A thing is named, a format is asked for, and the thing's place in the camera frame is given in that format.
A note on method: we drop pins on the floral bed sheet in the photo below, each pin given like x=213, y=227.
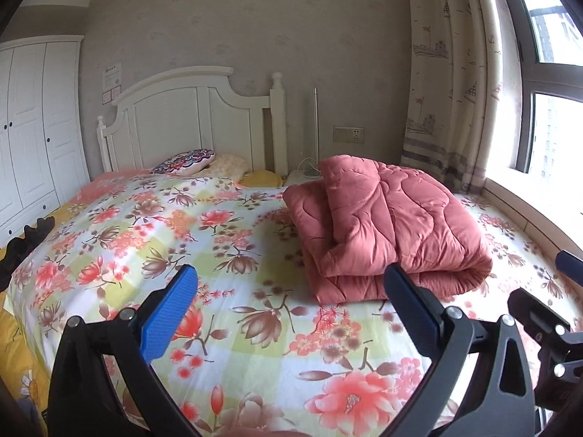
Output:
x=205, y=227

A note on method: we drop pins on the white wooden headboard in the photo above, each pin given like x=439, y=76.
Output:
x=182, y=118

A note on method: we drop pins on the white lamp pole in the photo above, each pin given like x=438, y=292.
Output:
x=315, y=132

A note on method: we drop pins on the white wall notice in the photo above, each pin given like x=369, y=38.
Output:
x=111, y=76

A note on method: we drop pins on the yellow pillow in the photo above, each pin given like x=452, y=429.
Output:
x=259, y=178

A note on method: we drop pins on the white wardrobe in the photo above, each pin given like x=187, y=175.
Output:
x=32, y=136

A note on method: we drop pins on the beige fluffy pillow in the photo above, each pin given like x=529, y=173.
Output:
x=230, y=165

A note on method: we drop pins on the wall socket panel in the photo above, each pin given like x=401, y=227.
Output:
x=348, y=134

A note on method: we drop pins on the beige windowsill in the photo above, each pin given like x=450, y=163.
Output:
x=533, y=209

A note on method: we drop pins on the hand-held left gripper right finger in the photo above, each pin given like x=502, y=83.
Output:
x=410, y=302

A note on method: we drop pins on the white nightstand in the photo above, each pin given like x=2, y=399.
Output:
x=298, y=178

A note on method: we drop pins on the black cloth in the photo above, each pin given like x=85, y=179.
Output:
x=22, y=246

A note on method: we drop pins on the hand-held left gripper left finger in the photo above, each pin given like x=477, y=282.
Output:
x=168, y=314

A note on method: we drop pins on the printed beige curtain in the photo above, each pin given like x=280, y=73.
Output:
x=451, y=77

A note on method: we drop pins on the pink quilted coat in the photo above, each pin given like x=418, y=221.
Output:
x=387, y=218

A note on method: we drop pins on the window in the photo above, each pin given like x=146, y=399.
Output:
x=551, y=100

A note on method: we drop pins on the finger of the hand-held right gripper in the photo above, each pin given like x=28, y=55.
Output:
x=571, y=264
x=533, y=312

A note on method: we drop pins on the purple patterned pillow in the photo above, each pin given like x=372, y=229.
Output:
x=184, y=161

